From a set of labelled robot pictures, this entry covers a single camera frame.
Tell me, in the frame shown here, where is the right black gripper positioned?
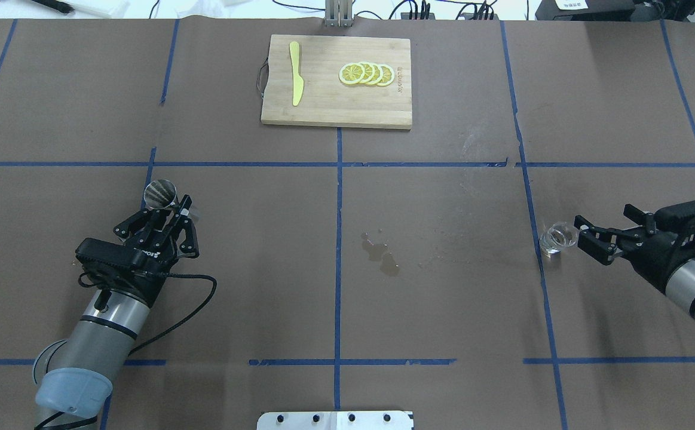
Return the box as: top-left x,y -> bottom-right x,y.
573,204 -> 695,293

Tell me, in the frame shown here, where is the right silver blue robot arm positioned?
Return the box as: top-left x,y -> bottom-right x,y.
574,199 -> 695,320

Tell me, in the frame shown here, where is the lemon slice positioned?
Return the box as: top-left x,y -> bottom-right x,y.
358,61 -> 373,85
338,62 -> 366,85
366,63 -> 384,85
375,64 -> 396,87

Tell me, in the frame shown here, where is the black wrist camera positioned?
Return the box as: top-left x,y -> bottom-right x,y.
655,199 -> 695,232
76,238 -> 150,281

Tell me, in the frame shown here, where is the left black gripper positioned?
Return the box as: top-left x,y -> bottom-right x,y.
113,194 -> 200,299

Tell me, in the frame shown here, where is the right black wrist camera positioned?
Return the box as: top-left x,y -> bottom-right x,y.
655,199 -> 695,232

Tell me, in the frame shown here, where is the steel double jigger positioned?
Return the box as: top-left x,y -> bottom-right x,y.
143,179 -> 200,222

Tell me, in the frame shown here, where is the bamboo cutting board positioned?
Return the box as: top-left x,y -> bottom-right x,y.
261,33 -> 413,130

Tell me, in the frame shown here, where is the black computer box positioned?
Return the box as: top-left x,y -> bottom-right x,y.
535,1 -> 636,22

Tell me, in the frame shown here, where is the aluminium frame post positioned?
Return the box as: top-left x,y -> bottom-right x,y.
324,0 -> 354,27

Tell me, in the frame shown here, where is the yellow plastic knife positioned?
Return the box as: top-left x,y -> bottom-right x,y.
288,41 -> 305,107

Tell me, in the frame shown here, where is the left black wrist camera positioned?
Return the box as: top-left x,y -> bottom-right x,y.
76,238 -> 150,281

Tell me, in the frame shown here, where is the clear glass measuring cup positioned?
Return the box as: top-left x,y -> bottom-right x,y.
539,222 -> 580,257

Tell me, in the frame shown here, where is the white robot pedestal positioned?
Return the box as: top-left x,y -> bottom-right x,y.
256,410 -> 415,429

